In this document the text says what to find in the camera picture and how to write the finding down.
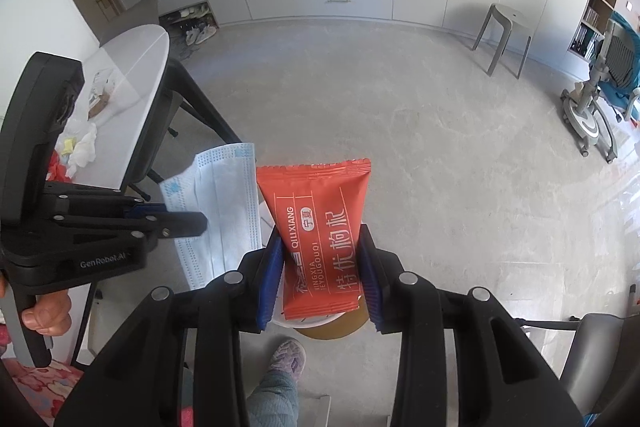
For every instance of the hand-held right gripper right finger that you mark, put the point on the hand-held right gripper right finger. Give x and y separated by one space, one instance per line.
372 289

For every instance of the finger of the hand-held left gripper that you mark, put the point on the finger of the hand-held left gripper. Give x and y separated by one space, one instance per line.
145 210
180 224

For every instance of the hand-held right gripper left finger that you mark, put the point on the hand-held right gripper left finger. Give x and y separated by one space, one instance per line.
267 289

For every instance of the blue face mask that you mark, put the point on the blue face mask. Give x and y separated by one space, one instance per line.
225 207

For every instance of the clear bag of brown snacks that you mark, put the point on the clear bag of brown snacks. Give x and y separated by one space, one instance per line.
99 107

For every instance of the orange snack packet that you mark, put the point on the orange snack packet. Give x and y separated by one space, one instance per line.
315 217

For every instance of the person's left hand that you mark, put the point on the person's left hand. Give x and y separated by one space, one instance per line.
47 317

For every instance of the red wrapper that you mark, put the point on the red wrapper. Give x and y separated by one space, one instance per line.
56 168

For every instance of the yellow wrapper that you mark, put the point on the yellow wrapper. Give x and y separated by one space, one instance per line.
66 144

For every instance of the crumpled white tissue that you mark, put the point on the crumpled white tissue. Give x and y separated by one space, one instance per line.
82 147

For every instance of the person's leg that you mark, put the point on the person's leg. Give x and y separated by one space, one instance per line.
272 399

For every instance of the dark chair back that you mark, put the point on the dark chair back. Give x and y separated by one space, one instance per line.
130 19

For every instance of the white sneaker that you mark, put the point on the white sneaker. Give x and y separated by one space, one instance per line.
207 33
192 38

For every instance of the red floral cloth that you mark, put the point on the red floral cloth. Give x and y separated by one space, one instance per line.
35 394

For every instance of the grey padded chair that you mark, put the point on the grey padded chair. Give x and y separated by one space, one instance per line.
600 357

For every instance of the white bottom drawer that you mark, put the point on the white bottom drawer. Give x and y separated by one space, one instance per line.
340 1

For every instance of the grey plastic stool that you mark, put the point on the grey plastic stool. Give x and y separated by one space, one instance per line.
505 14

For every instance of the grey and teal study chair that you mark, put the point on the grey and teal study chair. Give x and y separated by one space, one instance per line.
617 57

